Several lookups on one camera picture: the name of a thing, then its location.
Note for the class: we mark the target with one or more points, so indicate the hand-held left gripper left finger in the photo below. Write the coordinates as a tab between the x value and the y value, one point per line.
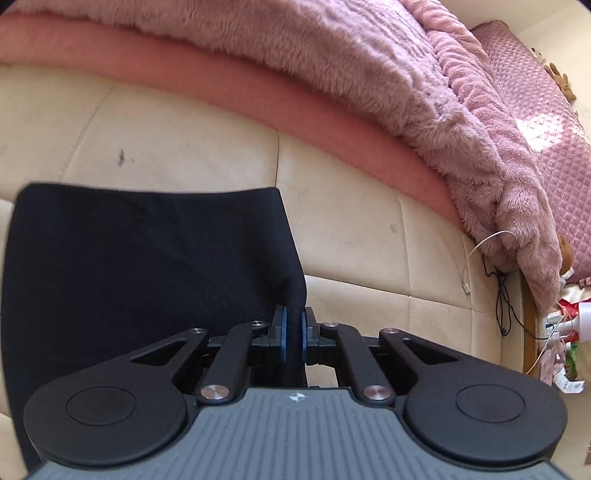
284	337

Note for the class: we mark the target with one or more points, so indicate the red packet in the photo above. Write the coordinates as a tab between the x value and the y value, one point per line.
569	308

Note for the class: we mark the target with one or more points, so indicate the black pants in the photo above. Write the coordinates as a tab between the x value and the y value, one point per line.
138	258

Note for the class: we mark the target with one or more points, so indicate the pink fluffy blanket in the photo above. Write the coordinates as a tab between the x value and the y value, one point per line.
369	83

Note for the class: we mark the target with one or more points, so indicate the pink quilted headboard cover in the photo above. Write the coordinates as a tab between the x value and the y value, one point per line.
545	134

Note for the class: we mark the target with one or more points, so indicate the cream leather bed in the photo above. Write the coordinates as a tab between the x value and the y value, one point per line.
369	249

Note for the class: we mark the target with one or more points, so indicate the salmon pink bed sheet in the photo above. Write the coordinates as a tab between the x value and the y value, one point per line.
184	74

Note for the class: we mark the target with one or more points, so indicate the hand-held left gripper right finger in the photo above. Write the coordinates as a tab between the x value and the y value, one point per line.
304	337

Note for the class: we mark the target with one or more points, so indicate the white plastic bottle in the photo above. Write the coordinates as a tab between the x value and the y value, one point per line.
585	323

